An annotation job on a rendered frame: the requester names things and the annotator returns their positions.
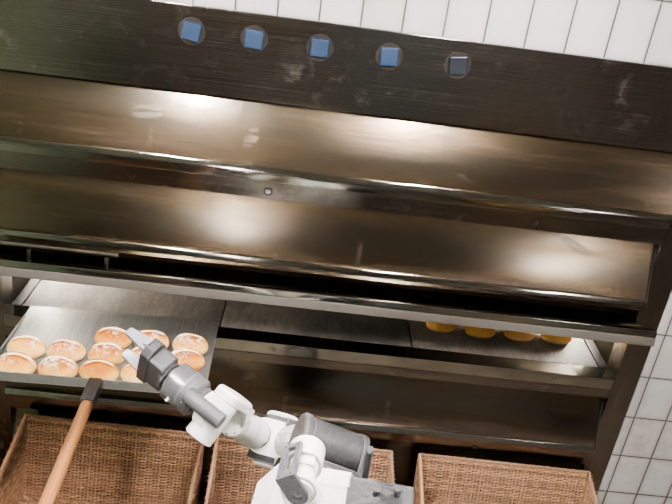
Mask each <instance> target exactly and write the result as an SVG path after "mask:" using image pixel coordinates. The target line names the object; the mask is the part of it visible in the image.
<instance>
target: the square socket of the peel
mask: <svg viewBox="0 0 672 504"><path fill-rule="evenodd" d="M101 390H102V378H92V377H89V379H88V382H87V384H86V386H85V389H84V391H83V393H82V396H81V398H80V403H81V402H82V401H83V400H89V401H91V402H92V404H93V408H92V410H94V408H95V405H96V403H97V400H98V398H99V395H100V393H101Z"/></svg>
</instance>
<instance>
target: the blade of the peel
mask: <svg viewBox="0 0 672 504"><path fill-rule="evenodd" d="M218 325H219V322H211V321H200V320H189V319H177V318H166V317H155V316H143V315H132V314H121V313H109V312H98V311H86V310H75V309H64V308H52V307H41V306H30V307H29V309H28V310H27V312H26V313H25V314H24V316H23V317H22V319H21V320H20V321H19V323H18V324H17V325H16V327H15V328H14V330H13V331H12V332H11V334H10V335H9V336H8V338H7V339H6V340H5V342H4V343H3V345H2V346H1V347H0V356H1V355H3V354H5V353H7V352H8V351H7V345H8V343H9V341H10V340H11V339H13V338H14V337H16V336H20V335H32V336H35V337H38V338H39V339H41V340H42V341H43V342H44V343H45V345H46V352H45V354H44V355H43V356H41V357H39V358H35V359H33V360H34V361H35V363H36V370H35V371H34V373H20V372H7V371H0V381H11V382H24V383H36V384H49V385H62V386H74V387H85V386H86V384H87V382H88V379H89V378H82V377H81V376H80V374H79V371H78V373H77V375H76V376H75V377H70V376H57V375H45V374H40V373H39V372H38V365H39V363H40V362H41V361H42V360H43V359H44V358H46V357H48V355H47V349H48V347H49V345H50V344H51V343H52V342H54V341H55V340H58V339H62V338H68V339H73V340H76V341H78V342H80V343H81V344H82V345H83V346H84V348H85V350H86V354H85V356H84V358H83V359H82V360H79V361H76V364H77V365H78V369H79V370H80V367H81V365H82V364H83V363H84V362H86V361H88V360H89V358H88V351H89V349H90V348H91V347H92V346H93V345H95V344H97V343H96V342H95V335H96V333H97V331H98V330H100V329H101V328H103V327H107V326H117V327H120V328H123V329H125V330H128V329H129V328H130V327H133V328H134V329H136V330H137V331H139V332H140V331H142V330H146V329H155V330H159V331H161V332H163V333H164V334H166V336H167V337H168V339H169V346H168V347H167V350H168V351H169V352H173V351H174V349H173V347H172V343H173V341H174V339H175V338H176V337H177V336H178V335H180V334H183V333H195V334H198V335H200V336H202V337H203V338H204V339H205V340H206V341H207V343H208V350H207V352H206V353H205V354H203V355H202V356H203V357H204V360H205V364H204V366H203V367H202V369H200V370H197V372H198V373H200V374H201V375H202V376H203V377H205V378H206V379H207V380H208V378H209V373H210V367H211V362H212V357H213V352H214V346H215V341H216V336H217V331H218ZM127 364H129V363H128V362H127V361H126V360H124V361H123V362H122V363H120V364H118V365H116V367H117V368H118V371H119V376H118V378H117V379H116V380H107V379H102V389H112V390H125V391H137V392H150V393H160V391H157V390H155V389H154V388H153V387H152V386H151V385H149V384H148V383H143V382H132V381H123V380H122V378H121V371H122V369H123V368H124V367H125V366H126V365H127Z"/></svg>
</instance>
